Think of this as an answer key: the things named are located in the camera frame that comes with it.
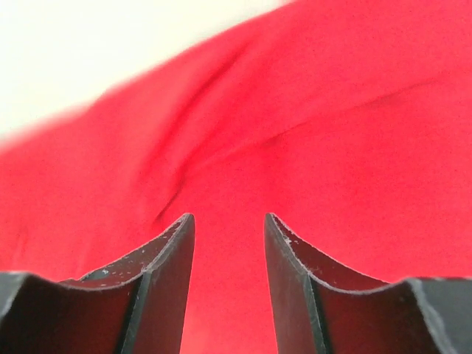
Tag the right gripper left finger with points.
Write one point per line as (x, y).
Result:
(135, 304)

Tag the red t-shirt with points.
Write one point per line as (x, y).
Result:
(351, 120)

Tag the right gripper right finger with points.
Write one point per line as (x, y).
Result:
(322, 306)

